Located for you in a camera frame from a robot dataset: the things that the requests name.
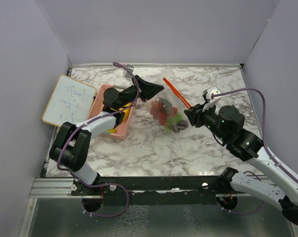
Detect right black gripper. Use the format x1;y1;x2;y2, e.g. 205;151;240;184
184;101;228;142

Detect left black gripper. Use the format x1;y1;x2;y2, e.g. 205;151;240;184
117;75;164;110

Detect red fake berry bunch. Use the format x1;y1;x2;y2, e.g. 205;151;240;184
150;98;178;126

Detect green fake grape bunch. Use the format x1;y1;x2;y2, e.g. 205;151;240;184
163;112;184;131

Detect zip bag with berries grapes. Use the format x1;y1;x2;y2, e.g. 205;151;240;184
144;77;190;133

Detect yellow fake banana bunch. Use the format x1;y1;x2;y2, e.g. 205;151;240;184
106;103;131;133

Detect pink plastic basket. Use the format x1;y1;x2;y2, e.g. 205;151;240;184
88;84;134;141

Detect zip bag with yellow fruit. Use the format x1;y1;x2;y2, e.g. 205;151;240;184
161;67;176;83

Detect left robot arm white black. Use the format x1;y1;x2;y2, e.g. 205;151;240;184
49;75;164;195

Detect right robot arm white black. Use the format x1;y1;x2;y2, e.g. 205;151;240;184
184;104;298;226

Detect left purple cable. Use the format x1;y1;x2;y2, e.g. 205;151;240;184
56;61;141;218

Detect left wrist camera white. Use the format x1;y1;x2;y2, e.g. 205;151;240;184
124;64;134;80

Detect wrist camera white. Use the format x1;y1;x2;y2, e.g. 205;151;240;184
124;64;134;80
203;86;222;112

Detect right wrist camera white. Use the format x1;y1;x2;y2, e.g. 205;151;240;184
203;86;222;112

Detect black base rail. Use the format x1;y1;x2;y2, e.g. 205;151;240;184
71;176;237;206

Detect small whiteboard wooden frame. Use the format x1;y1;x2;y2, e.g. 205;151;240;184
42;75;97;126

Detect aluminium frame rail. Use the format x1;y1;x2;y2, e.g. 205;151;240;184
29;178;74;198

